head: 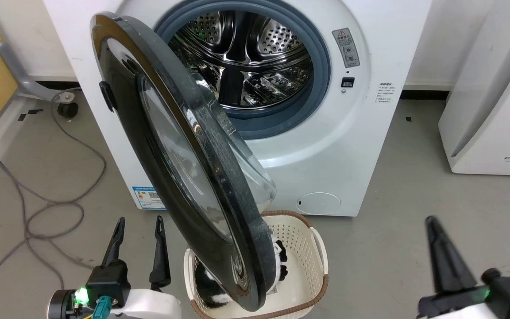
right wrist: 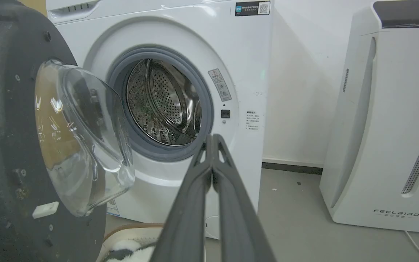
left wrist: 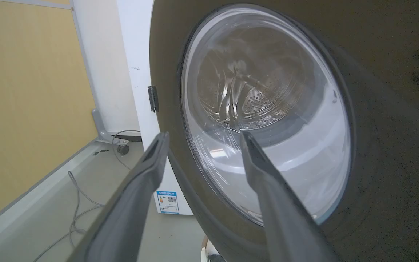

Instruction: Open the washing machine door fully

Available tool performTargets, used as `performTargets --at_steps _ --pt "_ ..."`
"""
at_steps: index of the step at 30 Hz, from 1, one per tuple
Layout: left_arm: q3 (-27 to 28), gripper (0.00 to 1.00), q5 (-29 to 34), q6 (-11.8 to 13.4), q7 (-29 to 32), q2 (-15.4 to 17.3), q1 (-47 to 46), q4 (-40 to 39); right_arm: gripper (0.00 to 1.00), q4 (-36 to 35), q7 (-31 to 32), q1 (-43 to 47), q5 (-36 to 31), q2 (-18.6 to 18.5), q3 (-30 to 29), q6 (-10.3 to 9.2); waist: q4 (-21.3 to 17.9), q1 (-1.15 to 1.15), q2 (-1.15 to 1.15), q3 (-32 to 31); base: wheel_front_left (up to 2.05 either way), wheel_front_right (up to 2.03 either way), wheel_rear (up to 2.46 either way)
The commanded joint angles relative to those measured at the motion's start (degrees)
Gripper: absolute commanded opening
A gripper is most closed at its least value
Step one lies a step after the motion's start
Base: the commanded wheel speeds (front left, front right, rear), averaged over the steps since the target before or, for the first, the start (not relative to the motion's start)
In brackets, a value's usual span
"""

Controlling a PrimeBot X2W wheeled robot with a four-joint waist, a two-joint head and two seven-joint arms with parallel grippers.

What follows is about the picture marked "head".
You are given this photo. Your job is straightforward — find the grey stand leg with caster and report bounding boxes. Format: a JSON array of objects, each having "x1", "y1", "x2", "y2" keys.
[{"x1": 0, "y1": 41, "x2": 81, "y2": 118}]

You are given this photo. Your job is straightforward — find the grey floor cable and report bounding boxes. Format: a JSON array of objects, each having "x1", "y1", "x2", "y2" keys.
[{"x1": 0, "y1": 89, "x2": 107, "y2": 319}]

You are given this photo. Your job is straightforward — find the white standing appliance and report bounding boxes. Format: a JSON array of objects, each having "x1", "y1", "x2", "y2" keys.
[{"x1": 438, "y1": 0, "x2": 510, "y2": 176}]

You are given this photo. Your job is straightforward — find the grey rubber door gasket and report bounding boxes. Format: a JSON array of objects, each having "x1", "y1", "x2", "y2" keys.
[{"x1": 154, "y1": 0, "x2": 332, "y2": 140}]

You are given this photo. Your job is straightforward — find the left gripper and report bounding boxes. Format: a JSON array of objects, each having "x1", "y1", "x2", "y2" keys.
[{"x1": 47, "y1": 215, "x2": 182, "y2": 319}]

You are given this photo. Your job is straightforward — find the round white filter cover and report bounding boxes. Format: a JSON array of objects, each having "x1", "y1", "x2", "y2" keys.
[{"x1": 297, "y1": 192, "x2": 342, "y2": 216}]

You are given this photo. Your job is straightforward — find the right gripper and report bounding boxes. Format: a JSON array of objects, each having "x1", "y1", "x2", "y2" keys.
[{"x1": 416, "y1": 215, "x2": 510, "y2": 319}]

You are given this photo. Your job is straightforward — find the blue energy label sticker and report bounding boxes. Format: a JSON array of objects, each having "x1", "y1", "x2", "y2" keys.
[{"x1": 132, "y1": 186, "x2": 167, "y2": 210}]

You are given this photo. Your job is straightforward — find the perforated steel washer drum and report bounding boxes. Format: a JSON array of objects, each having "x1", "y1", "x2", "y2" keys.
[{"x1": 169, "y1": 11, "x2": 315, "y2": 109}]

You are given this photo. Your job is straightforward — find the white laundry basket brown rim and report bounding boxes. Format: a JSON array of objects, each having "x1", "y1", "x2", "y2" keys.
[{"x1": 183, "y1": 210, "x2": 329, "y2": 319}]

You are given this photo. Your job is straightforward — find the round black washing machine door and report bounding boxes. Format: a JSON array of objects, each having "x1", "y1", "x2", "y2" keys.
[{"x1": 90, "y1": 12, "x2": 278, "y2": 312}]

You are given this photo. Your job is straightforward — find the teal plug cable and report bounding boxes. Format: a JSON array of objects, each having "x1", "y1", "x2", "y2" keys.
[{"x1": 95, "y1": 296, "x2": 118, "y2": 319}]

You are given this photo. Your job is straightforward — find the white front-load washing machine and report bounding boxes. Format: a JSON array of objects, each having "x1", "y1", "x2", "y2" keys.
[{"x1": 42, "y1": 0, "x2": 433, "y2": 218}]

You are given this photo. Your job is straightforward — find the grey warning sticker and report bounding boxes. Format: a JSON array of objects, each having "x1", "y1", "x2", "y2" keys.
[{"x1": 332, "y1": 27, "x2": 361, "y2": 69}]

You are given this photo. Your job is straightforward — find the black and white garment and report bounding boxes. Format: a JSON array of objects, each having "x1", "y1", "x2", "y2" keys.
[{"x1": 194, "y1": 239, "x2": 289, "y2": 308}]

